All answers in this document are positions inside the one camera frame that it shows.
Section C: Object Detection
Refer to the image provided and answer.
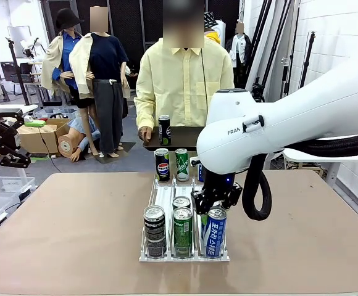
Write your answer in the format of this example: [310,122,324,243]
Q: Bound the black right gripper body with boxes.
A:
[202,168,238,199]

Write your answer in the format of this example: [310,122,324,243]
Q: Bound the dark serving tray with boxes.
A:
[142,125,211,152]

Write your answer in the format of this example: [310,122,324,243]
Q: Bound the black Pepsi can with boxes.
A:
[143,205,167,258]
[154,147,171,183]
[158,115,172,146]

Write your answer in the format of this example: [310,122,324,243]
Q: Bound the person's right forearm yellow sleeve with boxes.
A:
[133,95,159,130]

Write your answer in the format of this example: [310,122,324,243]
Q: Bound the person in yellow shirt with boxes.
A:
[134,0,235,152]

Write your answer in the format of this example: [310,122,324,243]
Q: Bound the person's right hand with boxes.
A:
[138,125,156,146]

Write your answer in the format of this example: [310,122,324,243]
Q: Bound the green cider can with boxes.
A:
[175,148,190,183]
[173,207,194,259]
[172,195,192,211]

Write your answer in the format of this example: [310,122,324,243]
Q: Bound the large white table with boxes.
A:
[0,104,40,121]

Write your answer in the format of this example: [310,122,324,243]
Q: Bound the brown cardboard box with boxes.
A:
[17,118,72,155]

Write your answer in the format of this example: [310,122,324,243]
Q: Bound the black tripod stand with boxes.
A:
[5,36,31,106]
[299,30,317,90]

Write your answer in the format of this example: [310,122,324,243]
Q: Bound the kneeling mannequin in denim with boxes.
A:
[57,118,102,163]

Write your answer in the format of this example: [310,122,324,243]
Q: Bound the mannequin with black hat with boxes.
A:
[41,7,86,109]

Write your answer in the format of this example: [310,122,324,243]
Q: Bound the white side table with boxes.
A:
[282,147,358,189]

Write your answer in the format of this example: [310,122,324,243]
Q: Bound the mannequin in navy top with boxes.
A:
[69,6,131,158]

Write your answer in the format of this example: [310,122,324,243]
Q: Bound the mannequin in white jacket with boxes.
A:
[228,23,251,89]

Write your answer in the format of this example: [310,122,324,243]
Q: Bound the mannequin in yellow hoodie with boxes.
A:
[203,11,227,47]

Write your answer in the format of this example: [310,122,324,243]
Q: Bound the black leaning stand poles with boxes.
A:
[245,0,294,102]

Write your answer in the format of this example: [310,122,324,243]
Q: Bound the black braided cable hose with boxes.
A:
[242,131,358,221]

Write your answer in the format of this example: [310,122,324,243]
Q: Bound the white wire can rack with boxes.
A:
[138,175,231,263]

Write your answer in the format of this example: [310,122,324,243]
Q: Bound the black mannequin base plate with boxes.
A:
[93,141,137,164]

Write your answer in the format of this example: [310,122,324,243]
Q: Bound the black neck cord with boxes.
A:
[201,47,207,96]

